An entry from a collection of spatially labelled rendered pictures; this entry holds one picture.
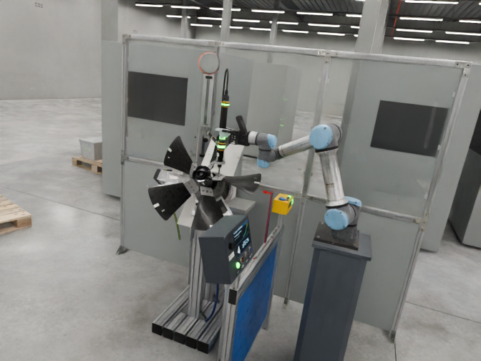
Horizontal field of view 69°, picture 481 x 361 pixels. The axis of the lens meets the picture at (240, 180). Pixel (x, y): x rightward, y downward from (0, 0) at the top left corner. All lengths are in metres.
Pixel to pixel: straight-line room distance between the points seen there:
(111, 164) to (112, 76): 1.13
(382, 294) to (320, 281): 1.03
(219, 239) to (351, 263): 0.91
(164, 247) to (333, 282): 1.88
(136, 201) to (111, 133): 1.67
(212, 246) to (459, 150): 3.67
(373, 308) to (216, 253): 1.96
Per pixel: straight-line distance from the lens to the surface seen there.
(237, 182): 2.10
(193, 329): 2.70
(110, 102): 4.89
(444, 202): 4.70
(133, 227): 3.59
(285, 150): 2.06
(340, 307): 2.13
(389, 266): 2.91
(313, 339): 2.27
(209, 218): 2.06
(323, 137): 1.77
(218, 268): 1.35
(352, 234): 2.02
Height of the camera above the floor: 1.82
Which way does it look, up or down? 16 degrees down
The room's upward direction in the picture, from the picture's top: 6 degrees clockwise
